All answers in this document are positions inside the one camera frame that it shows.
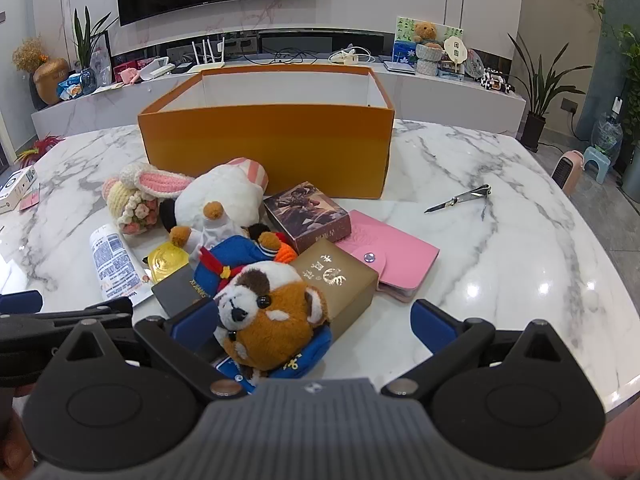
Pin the pink card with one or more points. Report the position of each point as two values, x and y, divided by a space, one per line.
30 202

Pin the potted plant in black pot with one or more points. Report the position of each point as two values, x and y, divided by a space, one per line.
535 127

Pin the blue snack packets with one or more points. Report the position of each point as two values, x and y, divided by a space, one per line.
70 87

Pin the dark picture card box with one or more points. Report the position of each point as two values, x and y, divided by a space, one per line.
310 215

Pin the wall socket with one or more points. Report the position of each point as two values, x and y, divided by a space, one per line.
570 106

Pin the black white cow figurines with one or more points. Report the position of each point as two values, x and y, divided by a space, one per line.
495 82

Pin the grey knitted basket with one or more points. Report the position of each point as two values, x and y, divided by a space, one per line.
429 60

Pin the glass decorative plate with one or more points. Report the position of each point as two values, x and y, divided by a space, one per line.
476 64

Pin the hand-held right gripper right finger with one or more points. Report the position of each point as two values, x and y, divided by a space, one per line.
432 325

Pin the golden vase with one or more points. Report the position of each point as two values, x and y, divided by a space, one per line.
50 82

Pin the blue water bottle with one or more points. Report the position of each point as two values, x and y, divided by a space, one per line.
606 135

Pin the white router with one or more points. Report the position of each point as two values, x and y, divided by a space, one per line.
207 62

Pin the red panda plush toy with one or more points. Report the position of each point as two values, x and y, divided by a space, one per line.
280 320
235 251

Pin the brown teddy bear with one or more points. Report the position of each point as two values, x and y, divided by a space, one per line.
426 31

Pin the pink boxes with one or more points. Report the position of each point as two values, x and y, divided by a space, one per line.
127 70

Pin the grey trash can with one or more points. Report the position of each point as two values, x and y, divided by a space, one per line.
632 170

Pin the white printed box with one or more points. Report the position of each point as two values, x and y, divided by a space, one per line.
15 187

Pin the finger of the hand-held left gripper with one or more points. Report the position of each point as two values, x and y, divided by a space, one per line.
20 302
60 316

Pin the white plush toy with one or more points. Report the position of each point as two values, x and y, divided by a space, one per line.
220 187

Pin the grey laptop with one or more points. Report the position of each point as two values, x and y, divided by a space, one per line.
400 67

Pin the dried yellow flowers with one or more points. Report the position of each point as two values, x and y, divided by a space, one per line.
29 52

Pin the white cream tube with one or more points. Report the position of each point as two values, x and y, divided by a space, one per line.
112 260

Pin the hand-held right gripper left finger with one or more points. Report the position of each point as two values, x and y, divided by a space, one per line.
192 325

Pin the pink space heater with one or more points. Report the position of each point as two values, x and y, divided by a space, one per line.
567 170

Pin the brown gift box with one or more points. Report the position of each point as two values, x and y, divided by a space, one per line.
345 280

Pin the red feather decoration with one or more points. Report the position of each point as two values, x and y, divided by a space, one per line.
42 147

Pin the small black box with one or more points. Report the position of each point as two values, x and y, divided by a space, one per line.
180 290

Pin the silver nail clipper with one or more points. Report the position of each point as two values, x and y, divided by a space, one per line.
465 197

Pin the green plant in glass vase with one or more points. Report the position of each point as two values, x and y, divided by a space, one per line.
87 40

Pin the green climbing plant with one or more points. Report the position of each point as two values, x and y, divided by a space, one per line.
627 60

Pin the white power strip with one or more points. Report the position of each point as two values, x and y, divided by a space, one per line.
347 57

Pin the black picture frame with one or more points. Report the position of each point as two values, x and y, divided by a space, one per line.
102 60

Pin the light blue stool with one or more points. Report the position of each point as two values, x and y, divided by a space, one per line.
597 157

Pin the pink card wallet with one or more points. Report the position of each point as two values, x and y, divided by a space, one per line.
395 250

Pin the orange cardboard box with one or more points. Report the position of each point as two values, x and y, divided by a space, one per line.
250 150

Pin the white plastic tray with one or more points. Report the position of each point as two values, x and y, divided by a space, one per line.
157 69

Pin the round white paper fan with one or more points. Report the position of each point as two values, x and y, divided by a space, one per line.
456 50

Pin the crochet bunny doll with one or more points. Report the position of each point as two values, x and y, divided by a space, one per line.
150 185

